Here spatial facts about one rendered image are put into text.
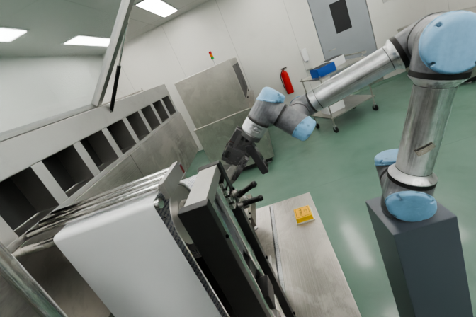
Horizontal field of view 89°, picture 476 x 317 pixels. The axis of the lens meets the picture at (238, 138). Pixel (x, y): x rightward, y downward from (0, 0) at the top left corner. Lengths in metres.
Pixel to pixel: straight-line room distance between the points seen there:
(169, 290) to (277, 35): 4.97
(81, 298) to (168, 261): 0.30
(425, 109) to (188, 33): 4.96
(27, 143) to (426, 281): 1.32
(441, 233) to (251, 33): 4.69
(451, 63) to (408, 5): 5.38
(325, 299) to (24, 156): 0.89
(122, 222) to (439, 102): 0.73
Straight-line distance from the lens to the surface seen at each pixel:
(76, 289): 0.80
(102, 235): 0.59
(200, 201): 0.39
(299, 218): 1.10
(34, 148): 0.82
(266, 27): 5.26
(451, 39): 0.67
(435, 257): 1.14
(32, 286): 0.37
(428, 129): 0.74
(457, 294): 1.31
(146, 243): 0.56
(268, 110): 0.72
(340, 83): 0.82
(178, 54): 5.44
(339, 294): 0.88
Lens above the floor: 1.61
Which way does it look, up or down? 17 degrees down
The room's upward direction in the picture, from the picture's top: 24 degrees counter-clockwise
